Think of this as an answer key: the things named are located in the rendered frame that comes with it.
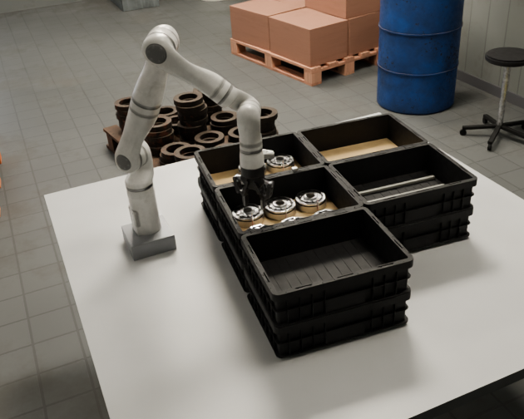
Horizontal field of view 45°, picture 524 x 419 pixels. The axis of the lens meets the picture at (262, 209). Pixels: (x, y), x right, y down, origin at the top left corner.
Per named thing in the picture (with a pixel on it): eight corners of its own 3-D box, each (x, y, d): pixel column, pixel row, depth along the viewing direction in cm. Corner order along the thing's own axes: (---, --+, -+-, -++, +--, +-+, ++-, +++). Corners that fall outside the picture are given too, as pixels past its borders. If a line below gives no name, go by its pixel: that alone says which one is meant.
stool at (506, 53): (553, 141, 423) (570, 56, 393) (497, 157, 409) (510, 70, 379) (502, 116, 462) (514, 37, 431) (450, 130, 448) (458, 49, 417)
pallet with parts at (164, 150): (210, 115, 499) (205, 58, 475) (303, 174, 404) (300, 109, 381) (105, 145, 462) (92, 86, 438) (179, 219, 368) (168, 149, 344)
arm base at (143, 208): (139, 238, 215) (130, 194, 206) (131, 225, 222) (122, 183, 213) (165, 229, 219) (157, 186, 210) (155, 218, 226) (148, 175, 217)
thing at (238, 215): (237, 224, 201) (237, 222, 201) (229, 208, 209) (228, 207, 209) (267, 216, 203) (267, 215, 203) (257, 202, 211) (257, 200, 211)
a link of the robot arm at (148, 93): (155, 17, 178) (135, 90, 194) (145, 31, 171) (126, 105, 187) (185, 29, 179) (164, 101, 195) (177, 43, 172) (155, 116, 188)
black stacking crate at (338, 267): (276, 332, 164) (274, 298, 158) (243, 268, 188) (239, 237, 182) (412, 294, 173) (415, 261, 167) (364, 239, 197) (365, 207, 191)
